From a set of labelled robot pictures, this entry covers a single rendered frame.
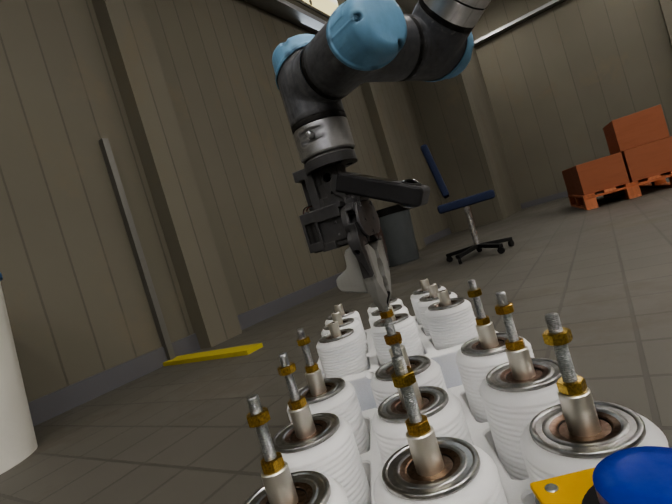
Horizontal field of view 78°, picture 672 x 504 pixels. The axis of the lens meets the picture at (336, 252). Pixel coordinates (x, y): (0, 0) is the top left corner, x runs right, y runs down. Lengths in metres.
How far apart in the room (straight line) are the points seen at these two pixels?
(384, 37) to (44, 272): 2.52
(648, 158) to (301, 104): 5.05
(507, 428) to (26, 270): 2.58
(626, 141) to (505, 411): 5.07
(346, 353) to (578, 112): 9.38
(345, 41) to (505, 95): 9.78
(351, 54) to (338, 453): 0.41
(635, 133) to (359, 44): 5.07
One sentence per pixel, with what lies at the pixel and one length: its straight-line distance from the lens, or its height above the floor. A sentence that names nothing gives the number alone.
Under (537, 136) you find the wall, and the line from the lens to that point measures 10.03.
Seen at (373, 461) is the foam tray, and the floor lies 0.18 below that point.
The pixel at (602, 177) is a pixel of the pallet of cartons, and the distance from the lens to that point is 5.36.
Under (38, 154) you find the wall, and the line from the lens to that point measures 3.01.
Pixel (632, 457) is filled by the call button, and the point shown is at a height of 0.33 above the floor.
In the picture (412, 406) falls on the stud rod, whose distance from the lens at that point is 0.34.
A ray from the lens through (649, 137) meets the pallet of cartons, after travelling 5.47.
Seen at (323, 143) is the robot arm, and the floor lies 0.56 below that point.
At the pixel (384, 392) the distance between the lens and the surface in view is 0.55.
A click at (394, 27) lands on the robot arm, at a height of 0.63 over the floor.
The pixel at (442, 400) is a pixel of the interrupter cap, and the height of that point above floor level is 0.25.
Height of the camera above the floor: 0.44
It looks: 1 degrees down
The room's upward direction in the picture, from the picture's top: 17 degrees counter-clockwise
